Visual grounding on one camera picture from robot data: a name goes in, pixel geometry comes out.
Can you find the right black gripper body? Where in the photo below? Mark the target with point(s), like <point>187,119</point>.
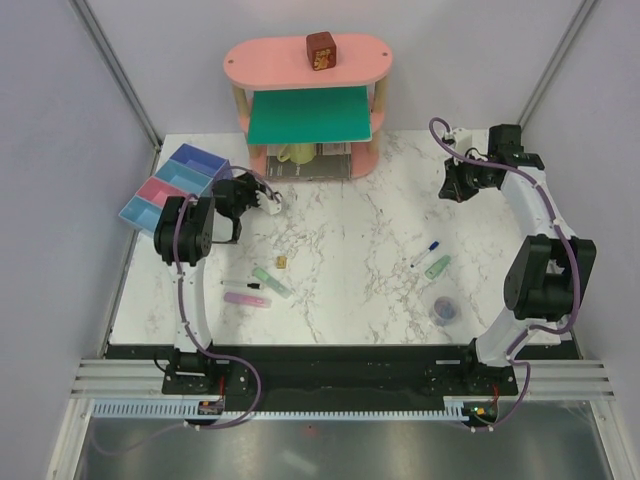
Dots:
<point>470,174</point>

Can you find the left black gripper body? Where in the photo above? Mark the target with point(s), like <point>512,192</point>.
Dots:
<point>246,192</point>

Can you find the purple drawer box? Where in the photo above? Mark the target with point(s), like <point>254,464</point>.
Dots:
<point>202,161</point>

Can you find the teal blue drawer box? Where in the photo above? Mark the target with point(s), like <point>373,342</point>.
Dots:
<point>184,178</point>

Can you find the blue capped white pen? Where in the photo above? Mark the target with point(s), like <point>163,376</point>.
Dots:
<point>419,258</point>

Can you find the green highlighter pen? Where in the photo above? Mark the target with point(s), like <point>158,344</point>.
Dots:
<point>271,282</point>

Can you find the yellow eraser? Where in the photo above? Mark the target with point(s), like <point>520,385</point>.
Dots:
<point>281,262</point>

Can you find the green correction tape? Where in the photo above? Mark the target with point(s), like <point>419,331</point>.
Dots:
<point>438,267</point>

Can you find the pink drawer box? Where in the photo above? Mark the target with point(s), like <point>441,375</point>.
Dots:
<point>156,191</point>

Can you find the pink highlighter pen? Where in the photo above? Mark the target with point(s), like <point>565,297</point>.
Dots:
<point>247,300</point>

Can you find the light blue drawer box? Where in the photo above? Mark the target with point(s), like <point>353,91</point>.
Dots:
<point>141,214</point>

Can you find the pink wooden tiered shelf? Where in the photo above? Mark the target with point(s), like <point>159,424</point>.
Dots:
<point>281,63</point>

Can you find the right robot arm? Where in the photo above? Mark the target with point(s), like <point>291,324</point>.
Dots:
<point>545,285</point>

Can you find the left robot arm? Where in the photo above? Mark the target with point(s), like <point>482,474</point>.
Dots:
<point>187,229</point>

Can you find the black tipped white marker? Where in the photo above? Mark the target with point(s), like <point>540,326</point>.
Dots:
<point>242,284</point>

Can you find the yellow-green mug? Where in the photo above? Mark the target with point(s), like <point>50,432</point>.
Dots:
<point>299,154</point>

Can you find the dark printed booklet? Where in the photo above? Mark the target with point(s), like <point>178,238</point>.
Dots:
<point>332,161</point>

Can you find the green cutting mat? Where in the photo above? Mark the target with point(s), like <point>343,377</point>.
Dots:
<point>319,115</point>

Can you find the clear cup with bands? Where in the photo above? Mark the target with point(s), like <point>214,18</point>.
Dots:
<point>444,311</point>

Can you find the brown cube box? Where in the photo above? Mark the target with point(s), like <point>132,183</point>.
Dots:
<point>321,50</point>

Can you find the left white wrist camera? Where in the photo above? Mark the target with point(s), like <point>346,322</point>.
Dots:
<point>268,203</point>

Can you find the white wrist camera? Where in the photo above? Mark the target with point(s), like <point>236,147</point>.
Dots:
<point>268,203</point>
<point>459,140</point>

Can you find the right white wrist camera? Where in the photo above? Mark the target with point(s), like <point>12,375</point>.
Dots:
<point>459,140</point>

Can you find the white slotted cable duct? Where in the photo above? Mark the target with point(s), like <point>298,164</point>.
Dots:
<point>432,409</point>

